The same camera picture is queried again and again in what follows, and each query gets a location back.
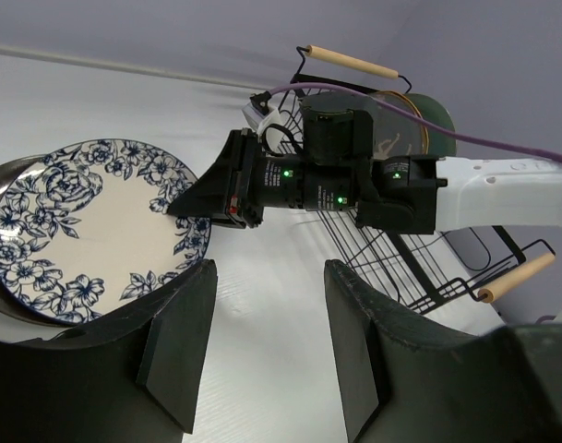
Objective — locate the black wire dish rack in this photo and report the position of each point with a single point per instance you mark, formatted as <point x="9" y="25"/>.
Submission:
<point x="405" y="266"/>

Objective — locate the dark green reindeer plate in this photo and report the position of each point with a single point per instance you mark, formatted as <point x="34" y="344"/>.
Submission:
<point x="396" y="135"/>

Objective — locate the brown rimmed cream plate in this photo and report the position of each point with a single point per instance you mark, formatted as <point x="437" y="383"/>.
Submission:
<point x="9" y="171"/>

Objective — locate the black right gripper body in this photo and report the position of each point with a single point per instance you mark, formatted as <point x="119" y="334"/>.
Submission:
<point x="259" y="181"/>

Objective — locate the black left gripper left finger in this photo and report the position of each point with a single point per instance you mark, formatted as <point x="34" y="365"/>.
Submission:
<point x="132" y="375"/>

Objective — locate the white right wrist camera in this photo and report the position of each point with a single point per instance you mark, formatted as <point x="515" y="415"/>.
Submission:
<point x="264" y="119"/>

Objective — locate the teal green plate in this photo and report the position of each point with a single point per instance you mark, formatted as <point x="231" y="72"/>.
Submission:
<point x="434" y="112"/>

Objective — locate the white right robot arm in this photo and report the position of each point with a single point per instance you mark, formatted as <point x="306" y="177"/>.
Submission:
<point x="333" y="169"/>

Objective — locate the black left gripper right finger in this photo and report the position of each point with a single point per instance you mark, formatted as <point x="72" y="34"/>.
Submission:
<point x="406" y="378"/>

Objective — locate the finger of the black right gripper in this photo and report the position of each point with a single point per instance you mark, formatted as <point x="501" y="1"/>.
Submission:
<point x="209" y="196"/>

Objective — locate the blue floral white plate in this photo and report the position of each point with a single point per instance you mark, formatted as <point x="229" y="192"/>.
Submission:
<point x="85" y="229"/>

